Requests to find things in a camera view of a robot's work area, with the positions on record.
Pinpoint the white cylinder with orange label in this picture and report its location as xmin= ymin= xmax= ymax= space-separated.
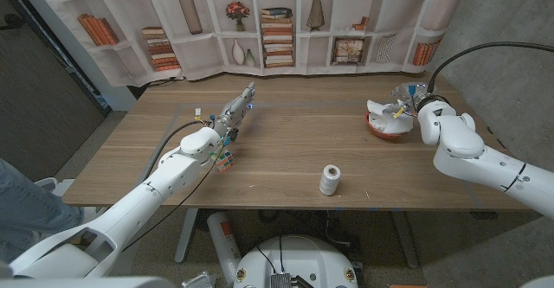
xmin=206 ymin=211 xmax=242 ymax=287

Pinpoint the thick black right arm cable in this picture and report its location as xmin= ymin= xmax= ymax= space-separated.
xmin=426 ymin=41 xmax=554 ymax=94

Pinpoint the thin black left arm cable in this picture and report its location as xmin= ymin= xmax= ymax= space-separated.
xmin=123 ymin=147 xmax=226 ymax=253

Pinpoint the red bowl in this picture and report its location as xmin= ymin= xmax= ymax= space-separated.
xmin=364 ymin=111 xmax=406 ymax=141

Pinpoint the silver finned metal part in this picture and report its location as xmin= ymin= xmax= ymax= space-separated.
xmin=181 ymin=272 xmax=217 ymax=288

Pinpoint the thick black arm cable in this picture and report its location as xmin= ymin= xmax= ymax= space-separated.
xmin=142 ymin=119 xmax=213 ymax=183
xmin=426 ymin=41 xmax=554 ymax=94

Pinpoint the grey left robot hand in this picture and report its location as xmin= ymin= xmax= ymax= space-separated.
xmin=211 ymin=82 xmax=256 ymax=140

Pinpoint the white cloth napkin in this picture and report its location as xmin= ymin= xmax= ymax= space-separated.
xmin=366 ymin=99 xmax=415 ymax=136

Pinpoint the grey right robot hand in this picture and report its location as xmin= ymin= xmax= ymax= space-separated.
xmin=380 ymin=81 xmax=429 ymax=118

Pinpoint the white chair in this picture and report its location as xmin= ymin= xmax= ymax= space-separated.
xmin=32 ymin=176 xmax=113 ymax=254

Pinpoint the black door handle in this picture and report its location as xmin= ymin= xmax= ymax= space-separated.
xmin=0 ymin=13 xmax=25 ymax=32

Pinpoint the printed bookshelf backdrop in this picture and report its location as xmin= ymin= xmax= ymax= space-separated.
xmin=25 ymin=0 xmax=471 ymax=88

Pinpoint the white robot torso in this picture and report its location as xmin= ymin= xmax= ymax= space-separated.
xmin=232 ymin=234 xmax=359 ymax=288

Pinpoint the rubik's cube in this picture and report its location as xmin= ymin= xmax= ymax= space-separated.
xmin=210 ymin=149 xmax=236 ymax=175

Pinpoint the grey table leg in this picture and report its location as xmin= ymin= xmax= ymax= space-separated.
xmin=391 ymin=209 xmax=420 ymax=270
xmin=174 ymin=208 xmax=199 ymax=265

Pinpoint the dark perforated partition panel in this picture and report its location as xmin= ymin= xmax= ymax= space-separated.
xmin=0 ymin=0 xmax=112 ymax=183

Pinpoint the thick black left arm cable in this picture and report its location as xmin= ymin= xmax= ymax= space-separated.
xmin=142 ymin=119 xmax=213 ymax=183

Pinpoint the white thread spool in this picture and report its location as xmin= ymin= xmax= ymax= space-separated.
xmin=319 ymin=163 xmax=342 ymax=197

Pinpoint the person's leg in jeans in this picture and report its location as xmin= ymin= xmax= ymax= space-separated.
xmin=0 ymin=157 xmax=83 ymax=263

